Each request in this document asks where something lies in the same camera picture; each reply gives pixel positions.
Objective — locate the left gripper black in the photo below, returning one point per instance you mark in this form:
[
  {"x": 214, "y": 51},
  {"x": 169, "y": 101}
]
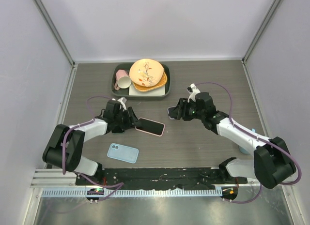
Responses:
[{"x": 131, "y": 119}]

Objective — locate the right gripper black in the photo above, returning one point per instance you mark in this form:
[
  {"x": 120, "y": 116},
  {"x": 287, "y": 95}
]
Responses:
[{"x": 182, "y": 110}]

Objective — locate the blue phone black screen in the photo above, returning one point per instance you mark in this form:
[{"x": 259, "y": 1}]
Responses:
[{"x": 170, "y": 111}]

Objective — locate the white phone black screen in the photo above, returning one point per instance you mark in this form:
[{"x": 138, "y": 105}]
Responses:
[{"x": 151, "y": 126}]

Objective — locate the pink phone case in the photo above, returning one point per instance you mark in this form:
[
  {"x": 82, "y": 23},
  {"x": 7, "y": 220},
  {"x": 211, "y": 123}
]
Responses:
[{"x": 159, "y": 135}]

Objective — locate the light blue phone case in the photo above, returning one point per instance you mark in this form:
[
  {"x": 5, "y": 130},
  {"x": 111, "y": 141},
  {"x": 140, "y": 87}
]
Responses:
[{"x": 123, "y": 153}]

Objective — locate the green phone black screen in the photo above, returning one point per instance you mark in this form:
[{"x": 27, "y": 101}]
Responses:
[{"x": 117, "y": 132}]

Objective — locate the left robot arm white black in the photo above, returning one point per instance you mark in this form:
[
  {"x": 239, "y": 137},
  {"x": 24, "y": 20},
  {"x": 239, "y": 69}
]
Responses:
[{"x": 64, "y": 148}]

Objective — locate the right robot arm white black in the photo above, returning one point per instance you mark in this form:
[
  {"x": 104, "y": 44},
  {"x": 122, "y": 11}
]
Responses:
[{"x": 272, "y": 163}]

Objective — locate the white square plate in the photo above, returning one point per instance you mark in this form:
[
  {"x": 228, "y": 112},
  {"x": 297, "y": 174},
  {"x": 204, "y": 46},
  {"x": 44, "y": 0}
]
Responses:
[{"x": 156, "y": 92}]

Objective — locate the dark green tray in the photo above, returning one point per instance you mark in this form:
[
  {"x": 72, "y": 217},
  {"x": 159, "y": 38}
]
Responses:
[{"x": 124, "y": 92}]

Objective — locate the pink mug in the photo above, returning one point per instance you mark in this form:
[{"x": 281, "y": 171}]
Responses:
[{"x": 123, "y": 81}]

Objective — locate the peach floral plate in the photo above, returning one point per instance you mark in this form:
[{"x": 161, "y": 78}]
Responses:
[{"x": 146, "y": 72}]

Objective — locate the light blue cup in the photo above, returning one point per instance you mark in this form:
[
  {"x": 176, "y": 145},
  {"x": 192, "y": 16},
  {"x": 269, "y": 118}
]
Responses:
[{"x": 243, "y": 150}]

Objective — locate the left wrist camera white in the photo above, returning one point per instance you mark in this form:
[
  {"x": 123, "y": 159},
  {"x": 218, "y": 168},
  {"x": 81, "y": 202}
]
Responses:
[{"x": 122, "y": 101}]

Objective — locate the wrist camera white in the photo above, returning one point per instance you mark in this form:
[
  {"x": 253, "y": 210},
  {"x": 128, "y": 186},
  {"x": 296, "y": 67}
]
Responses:
[
  {"x": 193, "y": 91},
  {"x": 122, "y": 101}
]

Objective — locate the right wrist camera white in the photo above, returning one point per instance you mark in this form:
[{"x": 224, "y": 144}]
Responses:
[{"x": 193, "y": 91}]

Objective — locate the white slotted cable duct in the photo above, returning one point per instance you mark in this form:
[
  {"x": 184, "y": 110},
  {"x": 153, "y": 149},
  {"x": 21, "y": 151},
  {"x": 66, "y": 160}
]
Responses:
[{"x": 88, "y": 192}]

